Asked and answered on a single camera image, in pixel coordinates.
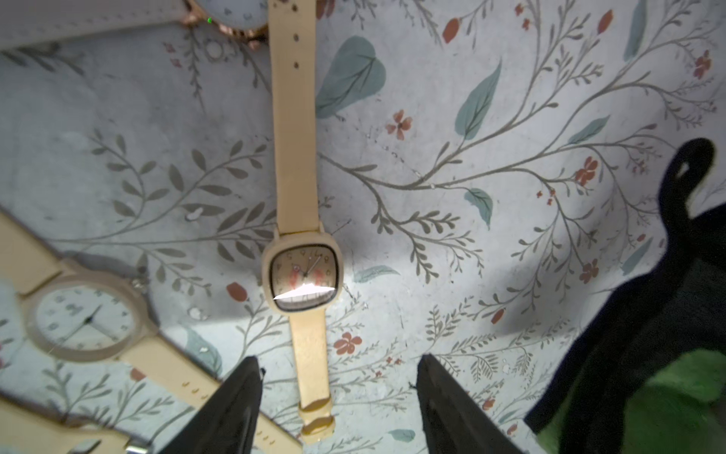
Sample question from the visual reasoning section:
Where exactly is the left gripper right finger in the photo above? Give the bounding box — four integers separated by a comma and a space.
416, 354, 521, 454

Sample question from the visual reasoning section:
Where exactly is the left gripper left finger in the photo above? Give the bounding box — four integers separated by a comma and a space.
161, 357, 263, 454

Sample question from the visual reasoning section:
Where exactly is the green cleaning cloth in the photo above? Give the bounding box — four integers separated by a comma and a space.
525, 138, 725, 453

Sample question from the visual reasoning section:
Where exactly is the white strap watch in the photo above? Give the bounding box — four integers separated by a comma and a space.
1, 0, 268, 50

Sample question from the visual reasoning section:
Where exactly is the beige watch long diagonal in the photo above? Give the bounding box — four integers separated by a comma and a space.
1, 397, 152, 453

